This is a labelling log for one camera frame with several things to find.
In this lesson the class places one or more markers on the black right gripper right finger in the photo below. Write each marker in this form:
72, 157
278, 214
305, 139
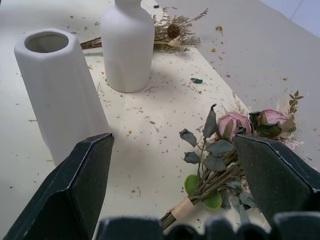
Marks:
272, 175

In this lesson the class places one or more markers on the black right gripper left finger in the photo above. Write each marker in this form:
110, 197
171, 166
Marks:
67, 190

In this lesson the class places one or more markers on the wide-mouth white ceramic vase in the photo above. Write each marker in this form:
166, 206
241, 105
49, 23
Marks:
57, 100

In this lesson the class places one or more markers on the narrow-neck white ceramic vase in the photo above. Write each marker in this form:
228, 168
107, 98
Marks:
127, 47

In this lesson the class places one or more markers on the pink rose bouquet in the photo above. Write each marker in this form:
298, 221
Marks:
220, 160

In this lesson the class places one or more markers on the small green leaf scrap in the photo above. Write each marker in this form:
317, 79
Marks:
197, 80

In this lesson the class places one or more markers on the dried brown flower bundle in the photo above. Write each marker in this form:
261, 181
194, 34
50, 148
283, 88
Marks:
175, 35

